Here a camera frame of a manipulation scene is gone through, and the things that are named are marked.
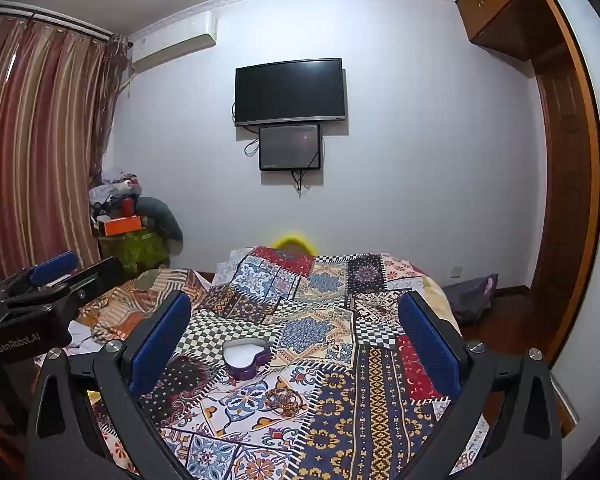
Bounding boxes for pile of household clutter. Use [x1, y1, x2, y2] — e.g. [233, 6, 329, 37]
[88, 171, 146, 233]

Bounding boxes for patchwork patterned blanket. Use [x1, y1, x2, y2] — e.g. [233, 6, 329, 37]
[87, 246, 491, 480]

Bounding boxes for grey plush cloth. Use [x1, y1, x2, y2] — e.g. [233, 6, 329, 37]
[136, 196, 185, 253]

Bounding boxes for black wall television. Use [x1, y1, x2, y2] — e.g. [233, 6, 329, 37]
[234, 58, 345, 127]

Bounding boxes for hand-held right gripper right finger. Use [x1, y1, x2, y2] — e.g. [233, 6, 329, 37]
[397, 290, 564, 480]

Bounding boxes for dark bag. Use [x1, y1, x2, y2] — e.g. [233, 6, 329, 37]
[441, 273, 500, 326]

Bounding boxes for orange box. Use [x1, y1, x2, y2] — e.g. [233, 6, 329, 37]
[103, 215, 144, 237]

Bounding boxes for white air conditioner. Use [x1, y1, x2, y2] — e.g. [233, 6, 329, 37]
[127, 10, 219, 67]

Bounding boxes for purple heart-shaped tin box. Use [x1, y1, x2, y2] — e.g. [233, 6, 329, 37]
[222, 338, 271, 381]

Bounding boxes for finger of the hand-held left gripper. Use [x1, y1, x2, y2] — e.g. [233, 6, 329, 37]
[5, 257, 127, 313]
[0, 251, 80, 307]

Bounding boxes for white floral bedsheet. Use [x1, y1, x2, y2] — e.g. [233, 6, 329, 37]
[214, 247, 253, 291]

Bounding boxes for small black wall monitor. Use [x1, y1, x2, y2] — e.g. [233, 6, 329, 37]
[258, 123, 323, 172]

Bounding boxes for brown striped cloth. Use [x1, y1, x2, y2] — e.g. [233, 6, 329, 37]
[72, 267, 211, 346]

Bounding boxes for black monitor cables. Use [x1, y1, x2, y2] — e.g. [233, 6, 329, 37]
[231, 102, 313, 198]

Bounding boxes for pile of bangle bracelets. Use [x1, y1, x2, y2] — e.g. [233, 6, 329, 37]
[263, 379, 306, 417]

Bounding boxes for wooden overhead cabinet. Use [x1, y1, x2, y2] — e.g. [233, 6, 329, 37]
[455, 0, 568, 63]

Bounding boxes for striped red curtain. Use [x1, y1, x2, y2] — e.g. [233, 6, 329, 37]
[0, 7, 131, 286]

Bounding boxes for wooden door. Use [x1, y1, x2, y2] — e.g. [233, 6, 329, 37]
[530, 45, 600, 361]

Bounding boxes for yellow plastic chair back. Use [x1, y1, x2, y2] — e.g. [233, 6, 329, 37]
[271, 231, 317, 253]

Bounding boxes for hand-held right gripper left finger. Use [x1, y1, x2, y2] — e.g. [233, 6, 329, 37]
[25, 290, 193, 480]

